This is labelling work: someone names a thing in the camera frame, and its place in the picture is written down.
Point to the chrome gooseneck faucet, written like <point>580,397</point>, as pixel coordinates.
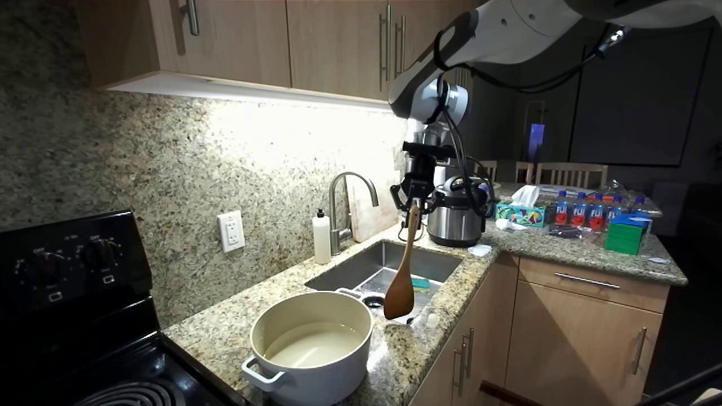
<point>339,217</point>

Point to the crumpled white paper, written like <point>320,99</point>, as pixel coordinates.
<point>480,252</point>

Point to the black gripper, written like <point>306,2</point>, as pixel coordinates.
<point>427,174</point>

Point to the stainless steel sink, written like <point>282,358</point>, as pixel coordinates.
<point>363,262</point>

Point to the blue lit screen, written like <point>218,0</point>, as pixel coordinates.
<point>536,141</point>

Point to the wooden dining chair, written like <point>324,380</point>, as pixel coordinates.
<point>572,165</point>
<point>486,162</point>
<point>525,162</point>

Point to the steel pressure cooker black lid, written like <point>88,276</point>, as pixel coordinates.
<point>458,217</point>

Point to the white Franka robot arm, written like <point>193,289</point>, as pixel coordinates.
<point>511,31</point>

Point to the large dark window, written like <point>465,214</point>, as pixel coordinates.
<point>639,113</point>

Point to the white soap bottle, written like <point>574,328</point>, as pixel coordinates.
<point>322,240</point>

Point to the light wood base cabinet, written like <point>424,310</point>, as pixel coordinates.
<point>489,324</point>
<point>572,340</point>

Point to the green dish sponge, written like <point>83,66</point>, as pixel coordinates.
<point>420,284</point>

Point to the light wood upper cabinet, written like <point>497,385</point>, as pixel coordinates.
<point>240,36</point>

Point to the green box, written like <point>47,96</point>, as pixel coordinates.
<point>624,237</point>

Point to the colourful tissue box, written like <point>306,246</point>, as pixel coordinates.
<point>526,217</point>

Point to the wooden spoon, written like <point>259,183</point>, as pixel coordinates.
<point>399,294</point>

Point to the pale wooden cutting board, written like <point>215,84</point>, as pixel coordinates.
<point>376,217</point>

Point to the white wall outlet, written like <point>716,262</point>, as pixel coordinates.
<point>231,230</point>

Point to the black electric stove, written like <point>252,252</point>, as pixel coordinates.
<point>68,300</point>

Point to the red drink bottle blue cap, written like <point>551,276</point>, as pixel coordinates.
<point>563,214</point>
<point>614,197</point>
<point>639,203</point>
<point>597,217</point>
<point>580,217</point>

